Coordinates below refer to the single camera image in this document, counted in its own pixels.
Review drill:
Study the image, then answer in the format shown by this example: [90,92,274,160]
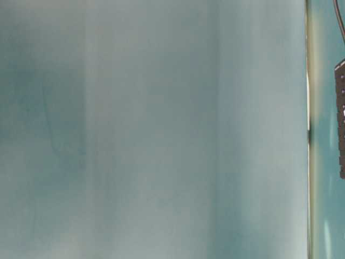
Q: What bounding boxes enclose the black perforated bracket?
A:
[334,59,344,179]

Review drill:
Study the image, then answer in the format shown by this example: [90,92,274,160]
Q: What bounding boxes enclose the thin black background cable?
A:
[333,0,345,44]

